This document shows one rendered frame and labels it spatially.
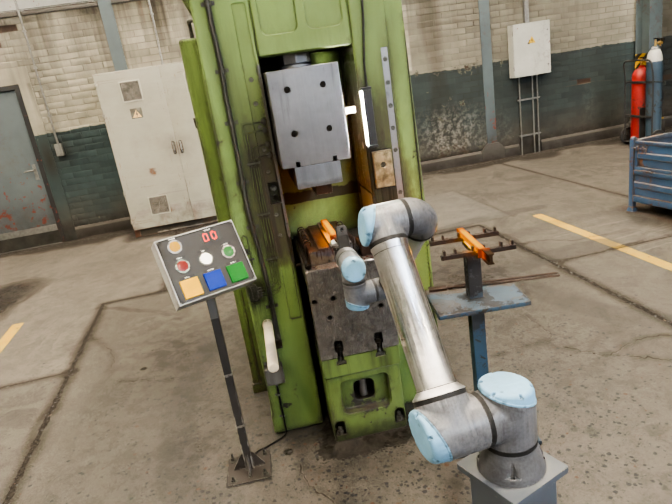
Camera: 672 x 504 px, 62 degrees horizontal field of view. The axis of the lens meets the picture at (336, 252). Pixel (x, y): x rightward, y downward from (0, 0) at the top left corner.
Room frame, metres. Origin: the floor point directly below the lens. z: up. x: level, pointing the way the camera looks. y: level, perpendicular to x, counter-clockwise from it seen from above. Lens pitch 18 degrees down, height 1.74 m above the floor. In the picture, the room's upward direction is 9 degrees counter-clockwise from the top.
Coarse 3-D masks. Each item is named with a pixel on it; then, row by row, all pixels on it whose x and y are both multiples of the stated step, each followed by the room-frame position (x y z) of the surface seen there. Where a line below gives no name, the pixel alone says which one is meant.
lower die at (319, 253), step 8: (312, 232) 2.69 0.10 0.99; (320, 232) 2.67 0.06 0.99; (304, 240) 2.61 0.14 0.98; (312, 240) 2.59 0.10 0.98; (320, 240) 2.53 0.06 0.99; (328, 240) 2.48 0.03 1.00; (312, 248) 2.46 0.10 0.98; (320, 248) 2.41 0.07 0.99; (328, 248) 2.41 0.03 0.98; (352, 248) 2.42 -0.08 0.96; (312, 256) 2.40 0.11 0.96; (320, 256) 2.40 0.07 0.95; (328, 256) 2.41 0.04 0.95; (312, 264) 2.40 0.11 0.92; (320, 264) 2.40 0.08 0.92
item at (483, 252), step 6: (462, 228) 2.46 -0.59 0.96; (462, 234) 2.38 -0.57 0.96; (468, 234) 2.36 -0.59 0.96; (468, 240) 2.29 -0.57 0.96; (474, 240) 2.27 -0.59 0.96; (474, 246) 2.21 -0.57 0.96; (480, 246) 2.18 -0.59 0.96; (480, 252) 2.12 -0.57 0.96; (486, 252) 2.07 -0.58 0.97; (492, 252) 2.06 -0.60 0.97; (486, 258) 2.08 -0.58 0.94; (492, 258) 2.04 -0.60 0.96; (492, 264) 2.04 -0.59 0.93
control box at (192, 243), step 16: (224, 224) 2.31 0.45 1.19; (160, 240) 2.17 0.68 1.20; (176, 240) 2.19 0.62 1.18; (192, 240) 2.22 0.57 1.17; (224, 240) 2.27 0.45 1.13; (160, 256) 2.13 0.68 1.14; (176, 256) 2.15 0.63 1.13; (192, 256) 2.18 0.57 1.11; (224, 256) 2.22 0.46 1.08; (240, 256) 2.25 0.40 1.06; (176, 272) 2.11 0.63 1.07; (192, 272) 2.14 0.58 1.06; (224, 272) 2.18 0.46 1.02; (176, 288) 2.08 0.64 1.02; (224, 288) 2.14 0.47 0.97; (176, 304) 2.07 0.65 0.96; (192, 304) 2.11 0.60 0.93
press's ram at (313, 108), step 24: (288, 72) 2.40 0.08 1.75; (312, 72) 2.42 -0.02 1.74; (336, 72) 2.43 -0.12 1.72; (288, 96) 2.40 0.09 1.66; (312, 96) 2.41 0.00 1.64; (336, 96) 2.43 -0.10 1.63; (288, 120) 2.40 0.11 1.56; (312, 120) 2.41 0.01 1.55; (336, 120) 2.42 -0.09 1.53; (288, 144) 2.40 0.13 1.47; (312, 144) 2.41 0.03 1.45; (336, 144) 2.42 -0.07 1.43; (288, 168) 2.40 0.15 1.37
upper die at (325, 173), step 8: (336, 160) 2.43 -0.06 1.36; (296, 168) 2.40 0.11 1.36; (304, 168) 2.40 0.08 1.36; (312, 168) 2.41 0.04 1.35; (320, 168) 2.41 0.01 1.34; (328, 168) 2.42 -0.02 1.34; (336, 168) 2.42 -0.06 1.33; (296, 176) 2.40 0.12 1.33; (304, 176) 2.40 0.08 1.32; (312, 176) 2.41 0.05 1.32; (320, 176) 2.41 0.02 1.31; (328, 176) 2.42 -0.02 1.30; (336, 176) 2.42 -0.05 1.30; (296, 184) 2.43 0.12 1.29; (304, 184) 2.40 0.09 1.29; (312, 184) 2.41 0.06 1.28; (320, 184) 2.41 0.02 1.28
